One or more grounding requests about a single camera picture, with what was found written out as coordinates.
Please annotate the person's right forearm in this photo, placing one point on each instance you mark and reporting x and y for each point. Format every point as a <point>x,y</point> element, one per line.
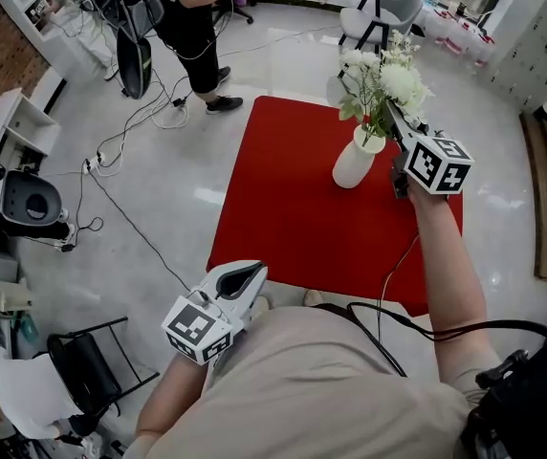
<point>450,280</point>

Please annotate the black chest-mounted device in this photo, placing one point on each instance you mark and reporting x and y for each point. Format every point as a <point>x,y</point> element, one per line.
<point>527,399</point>

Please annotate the person's right shoe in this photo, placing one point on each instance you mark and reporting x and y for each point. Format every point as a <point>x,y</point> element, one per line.
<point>314,298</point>

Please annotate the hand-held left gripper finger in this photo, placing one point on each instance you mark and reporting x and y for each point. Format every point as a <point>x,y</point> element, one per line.
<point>213,275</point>
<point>256,292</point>

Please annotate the small white open cabinet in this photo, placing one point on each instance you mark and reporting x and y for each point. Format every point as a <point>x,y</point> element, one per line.
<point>25,122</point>

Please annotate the grey locker cabinet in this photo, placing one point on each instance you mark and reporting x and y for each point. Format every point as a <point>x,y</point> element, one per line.
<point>531,50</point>

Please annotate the grey rounded shell device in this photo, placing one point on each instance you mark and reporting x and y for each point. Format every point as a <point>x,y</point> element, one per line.
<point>20,194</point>

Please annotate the beige desktop device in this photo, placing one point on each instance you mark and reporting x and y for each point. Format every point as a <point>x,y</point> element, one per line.
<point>3,299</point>

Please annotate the person's left shoe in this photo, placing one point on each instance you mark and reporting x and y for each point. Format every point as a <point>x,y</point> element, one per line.
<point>259,309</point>

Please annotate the white flower bouquet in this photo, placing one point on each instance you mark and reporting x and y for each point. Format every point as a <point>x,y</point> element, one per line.
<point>398,81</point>

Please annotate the person's left forearm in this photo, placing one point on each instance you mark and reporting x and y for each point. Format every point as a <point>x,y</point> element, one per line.
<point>168,395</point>

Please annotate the teal container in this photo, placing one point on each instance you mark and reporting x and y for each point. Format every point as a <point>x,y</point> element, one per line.
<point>28,330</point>

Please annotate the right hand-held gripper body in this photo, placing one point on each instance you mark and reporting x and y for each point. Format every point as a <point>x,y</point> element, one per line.
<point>438,163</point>

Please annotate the grey chair with black legs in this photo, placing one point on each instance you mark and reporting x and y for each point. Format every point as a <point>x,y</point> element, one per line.
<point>374,17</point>

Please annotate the person's torso in beige shirt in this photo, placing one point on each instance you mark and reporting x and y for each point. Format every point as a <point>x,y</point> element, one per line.
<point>302,390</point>

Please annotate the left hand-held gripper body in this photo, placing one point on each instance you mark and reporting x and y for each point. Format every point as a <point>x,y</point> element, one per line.
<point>192,325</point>

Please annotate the black folding chair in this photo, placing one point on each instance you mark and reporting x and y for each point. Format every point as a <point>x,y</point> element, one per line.
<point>82,371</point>

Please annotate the person's shoe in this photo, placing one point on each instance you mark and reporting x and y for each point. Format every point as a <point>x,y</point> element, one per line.
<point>314,298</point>
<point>259,309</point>

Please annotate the white power strip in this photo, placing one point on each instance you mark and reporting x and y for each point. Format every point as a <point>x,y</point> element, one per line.
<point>94,163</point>

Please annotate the white ceramic vase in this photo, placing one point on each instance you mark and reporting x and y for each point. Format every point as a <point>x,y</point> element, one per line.
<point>352,165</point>

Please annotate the row of water jugs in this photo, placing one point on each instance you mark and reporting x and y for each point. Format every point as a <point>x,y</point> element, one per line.
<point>460,36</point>

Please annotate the red tablecloth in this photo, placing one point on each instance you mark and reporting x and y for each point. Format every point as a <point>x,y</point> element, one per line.
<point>292,199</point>

